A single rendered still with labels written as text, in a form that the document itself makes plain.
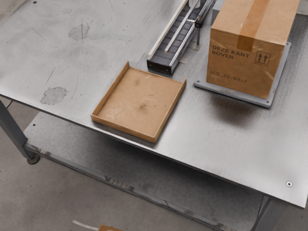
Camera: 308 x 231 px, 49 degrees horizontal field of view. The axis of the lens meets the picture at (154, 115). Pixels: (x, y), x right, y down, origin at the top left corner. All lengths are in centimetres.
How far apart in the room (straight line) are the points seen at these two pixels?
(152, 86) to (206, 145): 34
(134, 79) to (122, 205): 87
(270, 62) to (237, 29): 16
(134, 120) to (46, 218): 103
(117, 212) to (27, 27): 109
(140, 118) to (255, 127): 42
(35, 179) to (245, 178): 142
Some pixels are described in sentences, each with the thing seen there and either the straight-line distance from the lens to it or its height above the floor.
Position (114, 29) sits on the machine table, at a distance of 164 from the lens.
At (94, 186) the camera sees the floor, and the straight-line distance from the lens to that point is 210.
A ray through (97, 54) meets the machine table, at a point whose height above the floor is 83.
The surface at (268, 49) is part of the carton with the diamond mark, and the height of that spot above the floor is 109.
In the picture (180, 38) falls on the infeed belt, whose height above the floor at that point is 88.
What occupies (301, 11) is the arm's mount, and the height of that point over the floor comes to 84.
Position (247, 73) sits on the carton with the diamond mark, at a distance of 126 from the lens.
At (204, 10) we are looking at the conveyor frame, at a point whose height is 87.
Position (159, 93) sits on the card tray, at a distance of 134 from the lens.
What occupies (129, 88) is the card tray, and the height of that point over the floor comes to 83.
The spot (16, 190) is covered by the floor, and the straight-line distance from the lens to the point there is 225.
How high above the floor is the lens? 187
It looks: 54 degrees down
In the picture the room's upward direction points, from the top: 6 degrees counter-clockwise
